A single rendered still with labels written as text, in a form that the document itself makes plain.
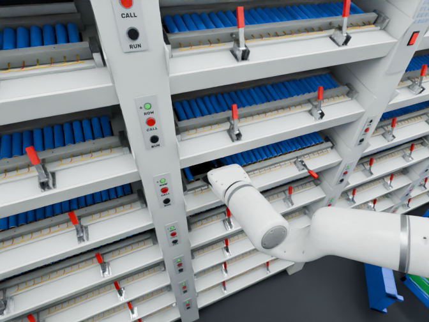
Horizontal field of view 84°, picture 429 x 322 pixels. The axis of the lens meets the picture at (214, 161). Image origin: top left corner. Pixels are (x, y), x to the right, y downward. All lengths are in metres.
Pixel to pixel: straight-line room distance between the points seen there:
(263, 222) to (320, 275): 1.33
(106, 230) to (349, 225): 0.58
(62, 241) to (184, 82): 0.52
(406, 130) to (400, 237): 0.87
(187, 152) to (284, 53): 0.31
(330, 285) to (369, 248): 1.34
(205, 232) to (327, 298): 1.04
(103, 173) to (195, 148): 0.22
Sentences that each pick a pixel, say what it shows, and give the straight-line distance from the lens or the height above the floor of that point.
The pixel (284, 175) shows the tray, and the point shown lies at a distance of 0.85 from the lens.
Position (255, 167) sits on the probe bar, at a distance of 0.80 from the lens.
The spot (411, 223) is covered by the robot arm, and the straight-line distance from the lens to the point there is 0.48.
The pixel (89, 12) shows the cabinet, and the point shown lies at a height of 1.44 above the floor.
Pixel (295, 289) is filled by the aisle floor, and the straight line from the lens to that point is 1.72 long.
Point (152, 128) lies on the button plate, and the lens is 0.51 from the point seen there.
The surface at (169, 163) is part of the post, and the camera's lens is 0.57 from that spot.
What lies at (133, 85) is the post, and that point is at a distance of 0.47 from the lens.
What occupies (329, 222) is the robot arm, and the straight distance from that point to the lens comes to 0.48.
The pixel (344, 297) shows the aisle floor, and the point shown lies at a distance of 1.80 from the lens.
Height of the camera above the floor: 1.54
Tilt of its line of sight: 41 degrees down
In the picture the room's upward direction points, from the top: straight up
